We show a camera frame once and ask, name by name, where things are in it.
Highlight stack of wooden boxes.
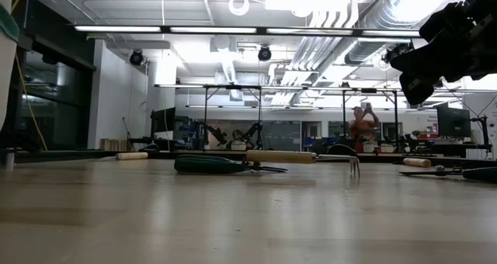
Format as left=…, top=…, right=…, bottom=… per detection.
left=99, top=137, right=130, bottom=152

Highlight person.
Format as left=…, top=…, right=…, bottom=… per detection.
left=348, top=102, right=381, bottom=153

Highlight black background rig frame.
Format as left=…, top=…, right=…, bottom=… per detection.
left=340, top=87, right=400, bottom=153
left=202, top=84, right=264, bottom=151

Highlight black ceiling spotlight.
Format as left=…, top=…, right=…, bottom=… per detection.
left=129, top=49, right=145, bottom=67
left=381, top=41, right=415, bottom=65
left=257, top=45, right=273, bottom=62

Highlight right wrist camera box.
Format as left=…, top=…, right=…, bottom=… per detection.
left=418, top=2, right=467, bottom=43

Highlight green-handled pruning shears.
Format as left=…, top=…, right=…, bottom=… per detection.
left=398, top=164, right=497, bottom=184
left=173, top=154, right=289, bottom=175

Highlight garden trowel wooden handle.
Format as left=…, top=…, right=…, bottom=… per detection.
left=115, top=151, right=149, bottom=162

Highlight black aluminium table frame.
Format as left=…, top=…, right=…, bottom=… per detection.
left=0, top=149, right=497, bottom=168

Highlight white ceiling ring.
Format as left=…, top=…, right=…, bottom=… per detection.
left=228, top=0, right=251, bottom=17

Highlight yellow cable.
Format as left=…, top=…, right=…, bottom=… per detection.
left=9, top=0, right=48, bottom=152

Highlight silver ventilation duct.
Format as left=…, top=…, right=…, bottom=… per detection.
left=343, top=0, right=473, bottom=65

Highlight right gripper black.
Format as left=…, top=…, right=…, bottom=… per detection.
left=390, top=0, right=497, bottom=106

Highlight black monitor stand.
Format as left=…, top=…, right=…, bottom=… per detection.
left=470, top=114, right=493, bottom=153

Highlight short pale cylinder object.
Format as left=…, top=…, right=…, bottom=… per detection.
left=402, top=157, right=433, bottom=168

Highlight hand rake wooden handle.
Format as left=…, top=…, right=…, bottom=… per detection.
left=245, top=149, right=361, bottom=179

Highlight black computer monitor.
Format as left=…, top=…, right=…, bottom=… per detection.
left=150, top=106, right=176, bottom=141
left=436, top=104, right=472, bottom=139

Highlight long overhead light bar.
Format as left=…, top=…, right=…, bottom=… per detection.
left=72, top=24, right=422, bottom=38

